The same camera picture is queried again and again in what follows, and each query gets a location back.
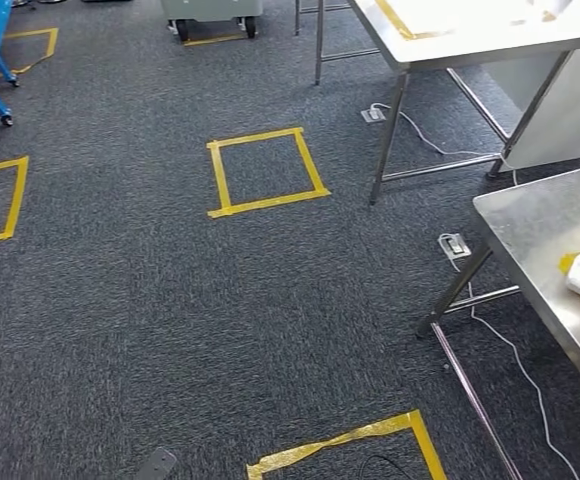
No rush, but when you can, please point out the steel workbench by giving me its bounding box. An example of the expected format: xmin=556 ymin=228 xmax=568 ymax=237
xmin=415 ymin=160 xmax=580 ymax=480

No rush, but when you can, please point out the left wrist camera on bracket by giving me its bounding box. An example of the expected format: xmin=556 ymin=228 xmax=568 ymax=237
xmin=132 ymin=447 xmax=178 ymax=480

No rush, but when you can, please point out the yellow floor tape strip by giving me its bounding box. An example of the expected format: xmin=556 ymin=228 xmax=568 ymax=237
xmin=184 ymin=33 xmax=258 ymax=48

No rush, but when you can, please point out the white floor cable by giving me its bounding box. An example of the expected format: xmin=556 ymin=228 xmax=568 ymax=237
xmin=369 ymin=102 xmax=519 ymax=187
xmin=442 ymin=251 xmax=580 ymax=480

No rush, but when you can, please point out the steel table with white panel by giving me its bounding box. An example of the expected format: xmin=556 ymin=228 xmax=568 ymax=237
xmin=295 ymin=0 xmax=580 ymax=205

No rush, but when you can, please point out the yellow tape on steel table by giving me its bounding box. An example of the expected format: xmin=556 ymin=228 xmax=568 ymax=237
xmin=374 ymin=0 xmax=454 ymax=41

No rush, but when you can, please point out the black cable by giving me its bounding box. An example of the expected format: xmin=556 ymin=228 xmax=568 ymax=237
xmin=359 ymin=453 xmax=416 ymax=480

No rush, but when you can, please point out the grey cart on wheels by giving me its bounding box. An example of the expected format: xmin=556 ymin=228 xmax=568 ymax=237
xmin=159 ymin=0 xmax=264 ymax=42

